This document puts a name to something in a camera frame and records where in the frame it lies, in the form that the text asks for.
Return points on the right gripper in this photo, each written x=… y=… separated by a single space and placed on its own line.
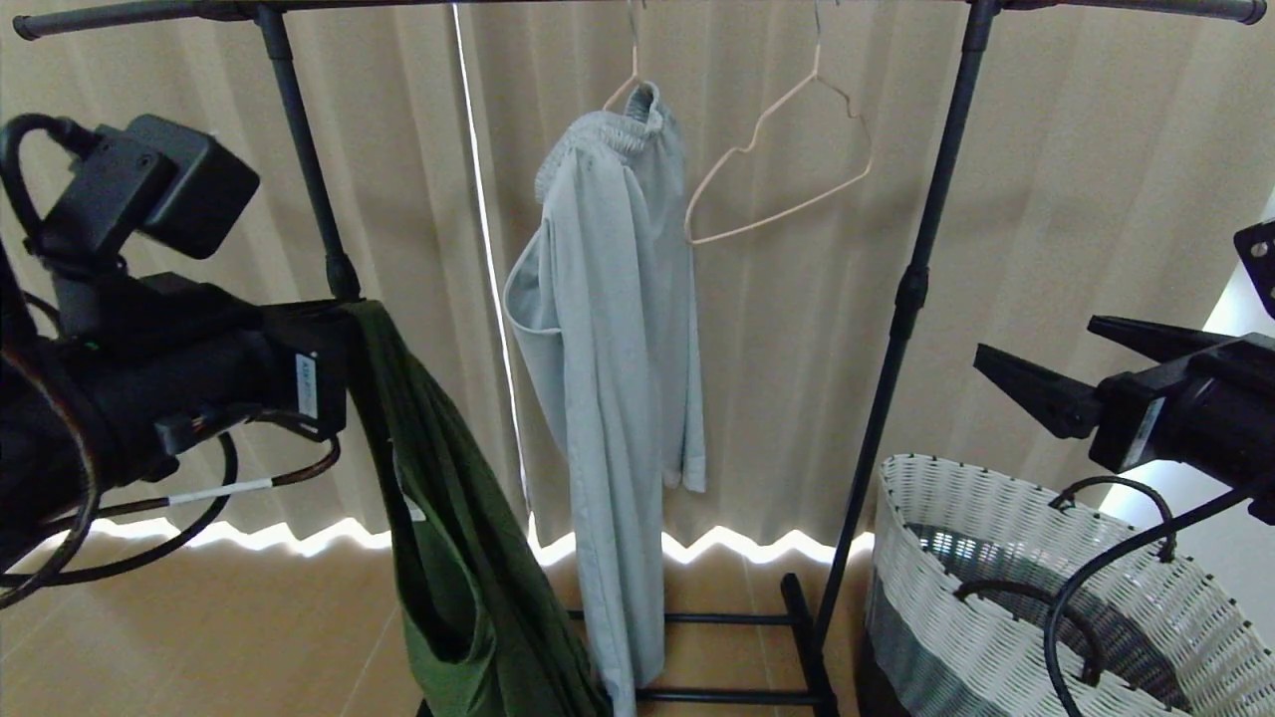
x=1195 y=428

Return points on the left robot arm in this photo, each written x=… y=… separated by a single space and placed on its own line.
x=40 y=468

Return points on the white laundry basket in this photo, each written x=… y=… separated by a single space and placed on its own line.
x=946 y=558

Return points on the black clothes rack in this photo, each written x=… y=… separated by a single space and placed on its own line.
x=911 y=289

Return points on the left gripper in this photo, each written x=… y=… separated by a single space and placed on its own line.
x=219 y=378

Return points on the pale grey shorts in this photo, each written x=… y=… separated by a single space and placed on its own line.
x=608 y=349

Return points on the beige curtain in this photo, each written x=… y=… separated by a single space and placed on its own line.
x=1096 y=149

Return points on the pink clothes hanger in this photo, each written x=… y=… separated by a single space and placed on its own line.
x=634 y=55
x=777 y=208

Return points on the green garment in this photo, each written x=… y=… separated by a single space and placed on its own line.
x=468 y=558

